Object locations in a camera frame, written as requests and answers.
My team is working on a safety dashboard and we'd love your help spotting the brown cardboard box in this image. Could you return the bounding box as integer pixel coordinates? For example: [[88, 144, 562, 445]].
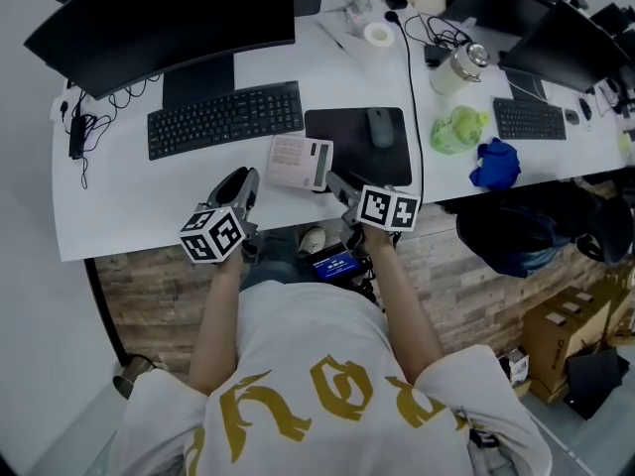
[[522, 274, 635, 407]]

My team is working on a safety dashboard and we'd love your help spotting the black device with blue screen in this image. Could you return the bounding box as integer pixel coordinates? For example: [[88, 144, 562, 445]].
[[311, 244, 374, 283]]

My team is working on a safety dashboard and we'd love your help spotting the person's blue jeans leg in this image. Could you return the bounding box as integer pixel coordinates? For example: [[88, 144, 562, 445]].
[[239, 228, 319, 291]]

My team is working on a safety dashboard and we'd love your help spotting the white shirt with gold print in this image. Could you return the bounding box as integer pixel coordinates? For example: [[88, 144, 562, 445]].
[[105, 282, 553, 476]]

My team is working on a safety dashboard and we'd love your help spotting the small black keyboard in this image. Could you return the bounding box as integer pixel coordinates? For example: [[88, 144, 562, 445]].
[[492, 97, 569, 142]]

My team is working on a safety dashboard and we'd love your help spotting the black flat panel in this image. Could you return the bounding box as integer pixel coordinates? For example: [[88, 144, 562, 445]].
[[564, 346, 632, 421]]

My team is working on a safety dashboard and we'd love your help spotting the person's white shoe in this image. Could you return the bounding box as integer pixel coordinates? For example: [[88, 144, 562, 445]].
[[297, 226, 327, 257]]

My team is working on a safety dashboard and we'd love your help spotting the pink calculator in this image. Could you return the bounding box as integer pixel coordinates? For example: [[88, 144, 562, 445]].
[[262, 134, 335, 193]]

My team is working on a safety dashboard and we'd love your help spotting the person's right forearm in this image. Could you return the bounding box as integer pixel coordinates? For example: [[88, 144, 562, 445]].
[[363, 225, 446, 387]]

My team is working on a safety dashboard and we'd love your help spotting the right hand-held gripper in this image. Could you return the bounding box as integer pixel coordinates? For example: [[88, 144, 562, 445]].
[[324, 170, 423, 253]]

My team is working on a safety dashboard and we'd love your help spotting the tangled black cable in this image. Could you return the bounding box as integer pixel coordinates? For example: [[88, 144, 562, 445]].
[[403, 13, 473, 50]]

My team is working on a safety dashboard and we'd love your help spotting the black adapter with thin cables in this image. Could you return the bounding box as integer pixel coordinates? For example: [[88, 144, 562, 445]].
[[59, 79, 163, 190]]

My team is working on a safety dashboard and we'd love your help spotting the black office chair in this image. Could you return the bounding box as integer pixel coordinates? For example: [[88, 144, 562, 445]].
[[454, 179, 635, 280]]

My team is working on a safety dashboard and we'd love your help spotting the blue cloth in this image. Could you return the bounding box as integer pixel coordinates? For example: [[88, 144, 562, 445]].
[[468, 137, 521, 191]]

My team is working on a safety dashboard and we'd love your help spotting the cream bottle with metal lid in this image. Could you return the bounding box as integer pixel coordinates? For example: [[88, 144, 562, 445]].
[[429, 42, 492, 97]]

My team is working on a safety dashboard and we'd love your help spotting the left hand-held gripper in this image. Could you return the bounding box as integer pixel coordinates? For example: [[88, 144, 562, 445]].
[[179, 167, 262, 267]]

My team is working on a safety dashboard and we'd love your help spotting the person's left forearm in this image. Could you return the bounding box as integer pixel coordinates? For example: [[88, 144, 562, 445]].
[[189, 253, 245, 397]]

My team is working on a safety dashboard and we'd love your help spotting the large curved black monitor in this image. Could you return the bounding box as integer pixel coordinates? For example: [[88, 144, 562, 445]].
[[23, 0, 297, 111]]

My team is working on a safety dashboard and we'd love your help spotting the white tape roll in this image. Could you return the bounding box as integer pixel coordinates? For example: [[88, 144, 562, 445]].
[[362, 21, 396, 50]]

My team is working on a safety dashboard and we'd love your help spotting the metal cup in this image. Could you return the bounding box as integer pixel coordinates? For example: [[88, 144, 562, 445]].
[[112, 354, 156, 401]]

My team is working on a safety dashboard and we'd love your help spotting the long black cable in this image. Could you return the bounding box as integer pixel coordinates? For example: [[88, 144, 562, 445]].
[[384, 10, 426, 203]]

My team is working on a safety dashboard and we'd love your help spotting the grey computer mouse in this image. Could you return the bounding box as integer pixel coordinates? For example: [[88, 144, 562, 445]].
[[366, 107, 396, 149]]

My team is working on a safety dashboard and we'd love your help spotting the black mouse pad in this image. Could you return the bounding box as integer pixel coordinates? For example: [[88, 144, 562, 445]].
[[304, 106, 414, 188]]

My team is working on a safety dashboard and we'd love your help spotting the white power strip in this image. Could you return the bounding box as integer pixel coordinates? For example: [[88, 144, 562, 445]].
[[343, 6, 369, 38]]

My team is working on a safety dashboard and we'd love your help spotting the green plastic bag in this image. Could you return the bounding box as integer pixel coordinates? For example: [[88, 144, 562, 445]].
[[430, 105, 492, 157]]

